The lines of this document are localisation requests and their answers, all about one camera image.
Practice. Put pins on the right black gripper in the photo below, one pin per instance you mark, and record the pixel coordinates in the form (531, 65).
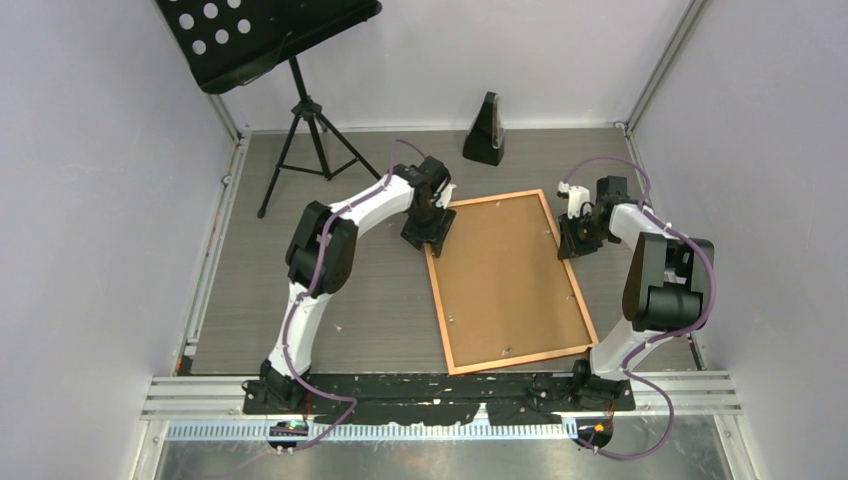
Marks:
(570, 247)

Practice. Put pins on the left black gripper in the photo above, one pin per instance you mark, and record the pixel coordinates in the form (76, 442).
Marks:
(435, 235)

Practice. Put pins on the brown cardboard backing board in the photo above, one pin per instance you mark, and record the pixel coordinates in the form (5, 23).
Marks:
(510, 278)

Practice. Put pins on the orange wooden picture frame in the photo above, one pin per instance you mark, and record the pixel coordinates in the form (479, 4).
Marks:
(437, 298)

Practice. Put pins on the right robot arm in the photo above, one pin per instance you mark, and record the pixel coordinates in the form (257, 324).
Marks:
(668, 290)

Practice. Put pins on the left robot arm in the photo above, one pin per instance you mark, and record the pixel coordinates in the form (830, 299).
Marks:
(320, 259)

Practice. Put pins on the black metronome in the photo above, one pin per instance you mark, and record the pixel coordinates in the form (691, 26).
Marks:
(484, 142)

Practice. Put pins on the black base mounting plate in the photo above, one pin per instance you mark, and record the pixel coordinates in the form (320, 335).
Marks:
(434, 399)

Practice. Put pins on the black music stand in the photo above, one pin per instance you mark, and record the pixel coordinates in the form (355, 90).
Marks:
(228, 44)

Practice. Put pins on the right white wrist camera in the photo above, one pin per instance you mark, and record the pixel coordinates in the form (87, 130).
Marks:
(576, 197)

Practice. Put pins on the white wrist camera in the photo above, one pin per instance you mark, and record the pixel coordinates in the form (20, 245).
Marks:
(576, 197)
(445, 195)

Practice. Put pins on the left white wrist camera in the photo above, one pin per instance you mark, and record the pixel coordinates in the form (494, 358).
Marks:
(445, 195)

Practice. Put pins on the white slotted cable duct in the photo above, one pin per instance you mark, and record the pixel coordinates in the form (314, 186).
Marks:
(299, 430)

